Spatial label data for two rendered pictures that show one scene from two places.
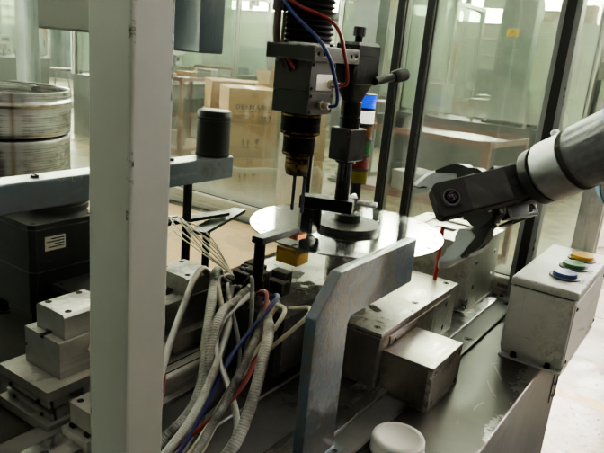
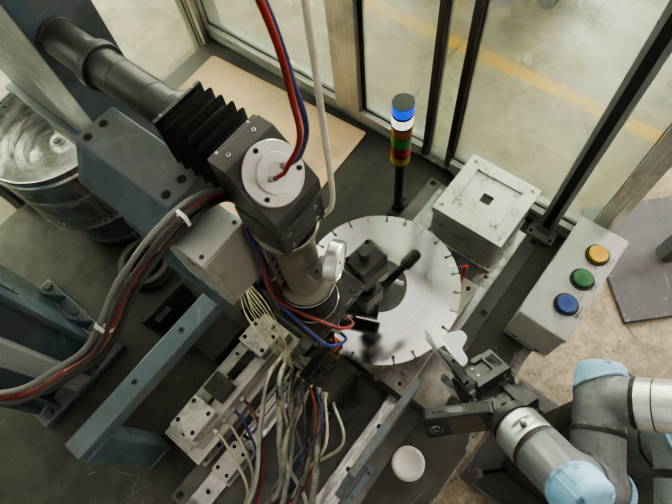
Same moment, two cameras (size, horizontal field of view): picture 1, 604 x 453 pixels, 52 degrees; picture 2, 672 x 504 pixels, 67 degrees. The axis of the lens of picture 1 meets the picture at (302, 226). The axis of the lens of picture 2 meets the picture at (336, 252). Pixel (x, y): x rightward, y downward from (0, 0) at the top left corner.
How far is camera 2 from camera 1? 0.96 m
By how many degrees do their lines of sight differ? 50
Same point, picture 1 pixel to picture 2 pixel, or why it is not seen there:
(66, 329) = (195, 440)
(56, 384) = (201, 453)
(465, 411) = not seen: hidden behind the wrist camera
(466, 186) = (448, 423)
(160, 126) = not seen: outside the picture
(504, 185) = (480, 423)
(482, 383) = not seen: hidden behind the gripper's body
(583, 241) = (611, 217)
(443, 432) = (441, 442)
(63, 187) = (156, 378)
